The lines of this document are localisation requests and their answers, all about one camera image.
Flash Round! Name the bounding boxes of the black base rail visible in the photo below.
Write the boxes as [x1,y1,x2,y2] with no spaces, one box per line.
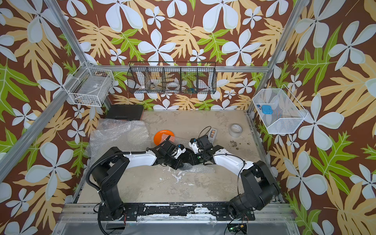
[99,202,256,221]

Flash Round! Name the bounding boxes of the blue small object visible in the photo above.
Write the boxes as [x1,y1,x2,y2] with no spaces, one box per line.
[261,105,273,115]

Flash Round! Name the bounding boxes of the white wire basket right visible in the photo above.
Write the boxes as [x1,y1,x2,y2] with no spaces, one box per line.
[252,85,308,135]

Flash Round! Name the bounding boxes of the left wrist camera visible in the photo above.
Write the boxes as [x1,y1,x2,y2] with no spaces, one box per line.
[173,145,186,159]

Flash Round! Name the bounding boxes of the black wire basket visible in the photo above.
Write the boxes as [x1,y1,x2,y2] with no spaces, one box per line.
[126,62,217,94]

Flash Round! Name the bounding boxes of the black plastic case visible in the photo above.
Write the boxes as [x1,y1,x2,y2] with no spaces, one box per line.
[105,104,144,121]

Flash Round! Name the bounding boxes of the clear tape roll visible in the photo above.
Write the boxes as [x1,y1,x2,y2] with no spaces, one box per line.
[229,123,243,138]

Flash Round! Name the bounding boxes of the white wire basket left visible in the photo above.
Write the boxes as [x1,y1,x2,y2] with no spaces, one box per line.
[64,62,115,107]

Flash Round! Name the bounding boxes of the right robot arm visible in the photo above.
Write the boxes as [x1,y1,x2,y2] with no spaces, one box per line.
[189,135,281,218]

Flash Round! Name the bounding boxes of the bubble wrap pile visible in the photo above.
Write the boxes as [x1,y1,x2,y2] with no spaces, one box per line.
[85,118,151,162]

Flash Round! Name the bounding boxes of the white wire basket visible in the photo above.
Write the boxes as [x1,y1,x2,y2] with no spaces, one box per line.
[252,85,308,135]
[64,62,115,107]

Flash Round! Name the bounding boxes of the orange dinner plate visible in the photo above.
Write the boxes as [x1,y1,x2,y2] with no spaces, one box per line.
[153,130,175,146]

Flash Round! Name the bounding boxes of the grey tape dispenser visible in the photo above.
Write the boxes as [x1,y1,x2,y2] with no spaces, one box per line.
[207,128,218,144]

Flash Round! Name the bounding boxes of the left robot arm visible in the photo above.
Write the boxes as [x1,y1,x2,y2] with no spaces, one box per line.
[86,140,188,220]

